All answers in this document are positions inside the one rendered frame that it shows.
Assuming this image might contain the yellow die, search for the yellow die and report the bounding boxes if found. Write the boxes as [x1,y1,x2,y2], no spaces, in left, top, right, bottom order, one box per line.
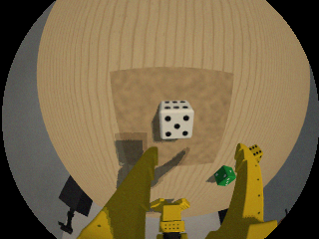
[249,144,263,163]

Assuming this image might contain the brown textured mat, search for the brown textured mat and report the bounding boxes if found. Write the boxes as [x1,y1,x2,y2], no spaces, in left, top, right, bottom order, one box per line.
[110,67,234,166]

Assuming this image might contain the green die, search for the green die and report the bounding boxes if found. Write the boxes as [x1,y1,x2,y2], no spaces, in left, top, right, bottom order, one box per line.
[214,165,236,186]

